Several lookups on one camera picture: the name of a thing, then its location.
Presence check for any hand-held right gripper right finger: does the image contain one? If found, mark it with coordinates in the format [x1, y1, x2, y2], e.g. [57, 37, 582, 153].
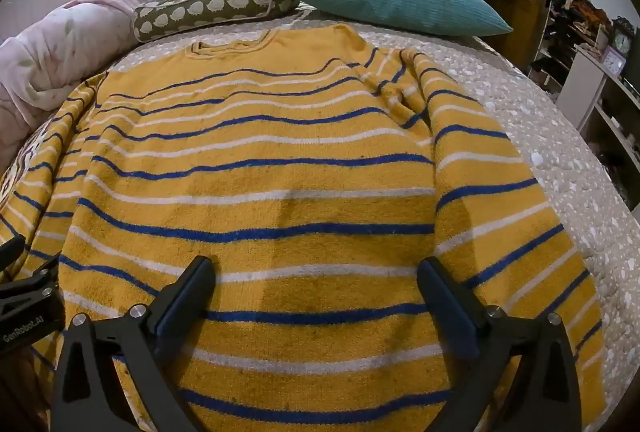
[416, 257, 583, 432]

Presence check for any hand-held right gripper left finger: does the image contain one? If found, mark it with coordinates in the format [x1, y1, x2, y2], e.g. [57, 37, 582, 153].
[50, 255, 217, 432]

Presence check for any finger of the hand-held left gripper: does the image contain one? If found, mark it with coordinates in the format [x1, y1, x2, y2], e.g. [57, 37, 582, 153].
[0, 236, 61, 314]

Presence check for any yellow striped sweater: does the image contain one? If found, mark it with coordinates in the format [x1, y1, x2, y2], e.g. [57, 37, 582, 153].
[0, 23, 608, 432]

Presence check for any beige dotted bedspread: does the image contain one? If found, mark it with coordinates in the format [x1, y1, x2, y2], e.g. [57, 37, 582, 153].
[0, 5, 640, 432]

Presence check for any pink floral duvet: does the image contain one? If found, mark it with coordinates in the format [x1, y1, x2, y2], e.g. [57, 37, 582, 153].
[0, 0, 213, 173]

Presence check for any white shelf unit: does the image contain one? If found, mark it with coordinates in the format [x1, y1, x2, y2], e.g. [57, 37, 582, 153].
[554, 43, 640, 208]

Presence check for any small purple clock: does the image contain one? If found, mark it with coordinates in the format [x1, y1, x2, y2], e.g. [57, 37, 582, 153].
[602, 51, 627, 77]

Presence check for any cluttered shoe rack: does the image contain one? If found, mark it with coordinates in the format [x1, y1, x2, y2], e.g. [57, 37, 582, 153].
[529, 0, 615, 94]

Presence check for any black mantel clock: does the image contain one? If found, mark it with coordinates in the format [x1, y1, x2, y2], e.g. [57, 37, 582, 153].
[611, 16, 637, 60]

